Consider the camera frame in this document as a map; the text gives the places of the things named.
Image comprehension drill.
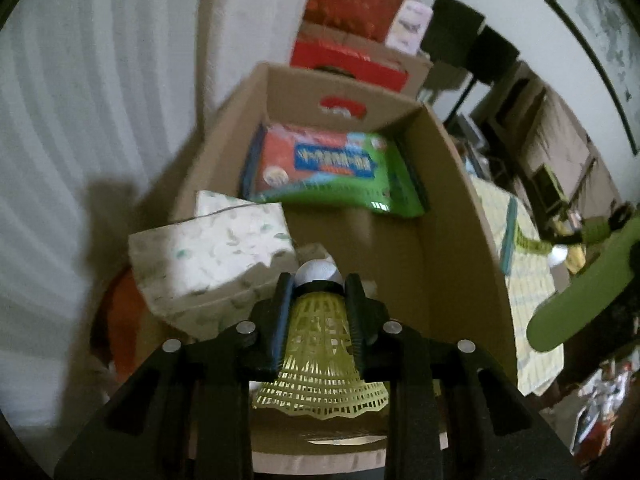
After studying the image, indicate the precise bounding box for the yellow strip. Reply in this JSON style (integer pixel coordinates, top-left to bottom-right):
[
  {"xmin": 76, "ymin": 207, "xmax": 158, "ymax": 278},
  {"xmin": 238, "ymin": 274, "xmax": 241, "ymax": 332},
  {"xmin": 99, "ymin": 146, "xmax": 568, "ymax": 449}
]
[{"xmin": 515, "ymin": 220, "xmax": 553, "ymax": 256}]

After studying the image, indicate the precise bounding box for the framed wall picture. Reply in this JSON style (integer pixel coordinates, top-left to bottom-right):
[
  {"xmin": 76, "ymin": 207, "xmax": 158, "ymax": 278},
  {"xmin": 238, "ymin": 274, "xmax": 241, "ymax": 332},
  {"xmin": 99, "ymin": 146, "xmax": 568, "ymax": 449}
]
[{"xmin": 544, "ymin": 0, "xmax": 640, "ymax": 156}]

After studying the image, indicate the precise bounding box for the brown cardboard box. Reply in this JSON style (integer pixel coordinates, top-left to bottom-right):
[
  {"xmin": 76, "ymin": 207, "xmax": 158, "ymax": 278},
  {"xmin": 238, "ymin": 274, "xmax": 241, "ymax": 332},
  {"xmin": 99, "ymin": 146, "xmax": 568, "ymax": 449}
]
[{"xmin": 135, "ymin": 61, "xmax": 518, "ymax": 461}]

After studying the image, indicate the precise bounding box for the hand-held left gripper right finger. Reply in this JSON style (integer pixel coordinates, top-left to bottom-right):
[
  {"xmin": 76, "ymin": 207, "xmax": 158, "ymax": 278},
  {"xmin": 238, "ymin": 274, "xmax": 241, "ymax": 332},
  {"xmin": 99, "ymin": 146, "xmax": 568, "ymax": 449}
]
[{"xmin": 344, "ymin": 273, "xmax": 581, "ymax": 480}]

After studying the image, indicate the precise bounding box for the flat red gift box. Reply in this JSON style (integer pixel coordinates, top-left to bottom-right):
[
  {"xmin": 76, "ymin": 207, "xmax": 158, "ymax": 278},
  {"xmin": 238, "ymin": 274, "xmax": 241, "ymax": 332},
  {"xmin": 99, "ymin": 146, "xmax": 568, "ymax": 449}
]
[{"xmin": 290, "ymin": 37, "xmax": 411, "ymax": 95}]

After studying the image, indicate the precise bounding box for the teal flat strip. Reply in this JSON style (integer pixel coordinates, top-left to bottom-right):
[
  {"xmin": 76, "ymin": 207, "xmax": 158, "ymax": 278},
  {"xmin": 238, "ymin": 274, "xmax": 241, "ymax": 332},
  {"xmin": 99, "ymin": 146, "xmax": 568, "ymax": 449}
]
[{"xmin": 500, "ymin": 195, "xmax": 520, "ymax": 276}]

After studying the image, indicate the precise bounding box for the white tissue box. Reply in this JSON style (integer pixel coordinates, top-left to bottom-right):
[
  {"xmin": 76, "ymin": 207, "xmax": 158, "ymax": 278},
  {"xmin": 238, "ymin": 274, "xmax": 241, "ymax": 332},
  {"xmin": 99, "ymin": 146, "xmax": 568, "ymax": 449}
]
[{"xmin": 385, "ymin": 0, "xmax": 435, "ymax": 56}]

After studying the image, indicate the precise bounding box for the orange bag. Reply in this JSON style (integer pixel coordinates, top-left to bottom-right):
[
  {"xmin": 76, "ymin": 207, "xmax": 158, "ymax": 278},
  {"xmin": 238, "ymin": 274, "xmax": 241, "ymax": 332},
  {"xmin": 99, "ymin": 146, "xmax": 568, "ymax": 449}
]
[{"xmin": 97, "ymin": 267, "xmax": 166, "ymax": 386}]

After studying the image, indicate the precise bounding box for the green plastic paddle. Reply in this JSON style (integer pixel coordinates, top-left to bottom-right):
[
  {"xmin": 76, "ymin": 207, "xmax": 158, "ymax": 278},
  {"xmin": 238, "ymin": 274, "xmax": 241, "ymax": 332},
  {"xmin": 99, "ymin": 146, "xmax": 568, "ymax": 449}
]
[{"xmin": 526, "ymin": 214, "xmax": 640, "ymax": 352}]

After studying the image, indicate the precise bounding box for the black speaker stand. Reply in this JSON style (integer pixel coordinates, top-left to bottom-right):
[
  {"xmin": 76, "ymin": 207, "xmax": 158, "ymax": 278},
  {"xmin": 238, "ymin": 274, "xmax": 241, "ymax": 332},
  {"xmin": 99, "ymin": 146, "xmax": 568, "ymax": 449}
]
[{"xmin": 442, "ymin": 77, "xmax": 476, "ymax": 126}]

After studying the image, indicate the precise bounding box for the brown sofa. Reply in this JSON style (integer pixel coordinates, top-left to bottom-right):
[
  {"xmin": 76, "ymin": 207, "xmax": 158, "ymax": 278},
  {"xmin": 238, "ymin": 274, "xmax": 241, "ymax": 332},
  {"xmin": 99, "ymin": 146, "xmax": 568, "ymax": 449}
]
[{"xmin": 470, "ymin": 60, "xmax": 626, "ymax": 241}]

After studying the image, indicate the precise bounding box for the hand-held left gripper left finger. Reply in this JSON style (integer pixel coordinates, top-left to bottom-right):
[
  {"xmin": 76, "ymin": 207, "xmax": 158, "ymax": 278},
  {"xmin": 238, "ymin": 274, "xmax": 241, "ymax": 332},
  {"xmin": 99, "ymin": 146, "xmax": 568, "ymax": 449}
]
[{"xmin": 60, "ymin": 272, "xmax": 296, "ymax": 480}]

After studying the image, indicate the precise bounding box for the white leaf-patterned tissue packet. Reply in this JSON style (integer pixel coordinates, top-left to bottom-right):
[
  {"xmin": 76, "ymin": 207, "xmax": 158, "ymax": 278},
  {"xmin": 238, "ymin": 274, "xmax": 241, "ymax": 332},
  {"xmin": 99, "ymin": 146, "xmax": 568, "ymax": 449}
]
[{"xmin": 127, "ymin": 190, "xmax": 346, "ymax": 343}]

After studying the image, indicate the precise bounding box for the large brown carton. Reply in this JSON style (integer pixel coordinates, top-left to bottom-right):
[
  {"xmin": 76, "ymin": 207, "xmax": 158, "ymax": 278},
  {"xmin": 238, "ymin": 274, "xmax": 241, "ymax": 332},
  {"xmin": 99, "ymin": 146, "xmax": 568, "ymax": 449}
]
[{"xmin": 297, "ymin": 22, "xmax": 435, "ymax": 101}]

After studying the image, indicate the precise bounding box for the yellow plastic shuttlecock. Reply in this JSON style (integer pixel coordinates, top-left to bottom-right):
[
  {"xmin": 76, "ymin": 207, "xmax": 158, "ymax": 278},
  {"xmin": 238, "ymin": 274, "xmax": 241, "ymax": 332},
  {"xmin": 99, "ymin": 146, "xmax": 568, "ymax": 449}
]
[{"xmin": 252, "ymin": 259, "xmax": 391, "ymax": 421}]

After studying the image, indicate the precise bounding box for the white curtain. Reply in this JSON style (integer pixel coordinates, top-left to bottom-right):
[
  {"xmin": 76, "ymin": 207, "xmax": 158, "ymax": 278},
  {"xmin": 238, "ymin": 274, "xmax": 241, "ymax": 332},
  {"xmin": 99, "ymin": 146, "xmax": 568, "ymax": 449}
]
[{"xmin": 0, "ymin": 0, "xmax": 271, "ymax": 431}]

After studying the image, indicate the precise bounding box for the green and red packet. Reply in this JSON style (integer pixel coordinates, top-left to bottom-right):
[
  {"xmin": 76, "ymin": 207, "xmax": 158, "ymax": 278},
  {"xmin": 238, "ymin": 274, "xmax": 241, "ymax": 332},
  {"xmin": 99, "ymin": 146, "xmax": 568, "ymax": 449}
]
[{"xmin": 240, "ymin": 122, "xmax": 431, "ymax": 219}]

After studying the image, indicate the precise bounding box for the yellow plaid cloth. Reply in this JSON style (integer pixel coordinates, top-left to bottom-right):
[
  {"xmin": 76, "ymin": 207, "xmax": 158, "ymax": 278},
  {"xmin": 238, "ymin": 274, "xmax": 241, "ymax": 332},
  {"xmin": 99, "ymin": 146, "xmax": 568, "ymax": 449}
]
[{"xmin": 467, "ymin": 172, "xmax": 566, "ymax": 396}]

